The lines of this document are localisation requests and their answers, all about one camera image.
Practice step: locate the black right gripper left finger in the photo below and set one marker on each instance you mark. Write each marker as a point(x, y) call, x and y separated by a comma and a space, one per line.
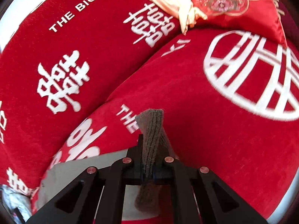
point(95, 195)

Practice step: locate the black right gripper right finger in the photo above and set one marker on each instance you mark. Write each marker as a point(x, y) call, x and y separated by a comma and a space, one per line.
point(200, 196)

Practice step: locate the grey knitted garment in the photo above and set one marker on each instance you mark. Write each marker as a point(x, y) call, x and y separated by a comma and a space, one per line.
point(140, 202)

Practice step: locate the white floral blanket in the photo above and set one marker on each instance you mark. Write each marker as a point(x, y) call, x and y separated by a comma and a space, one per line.
point(17, 204)

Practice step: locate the red embroidered satin pillow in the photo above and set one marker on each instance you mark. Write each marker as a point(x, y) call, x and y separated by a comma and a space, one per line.
point(256, 16)

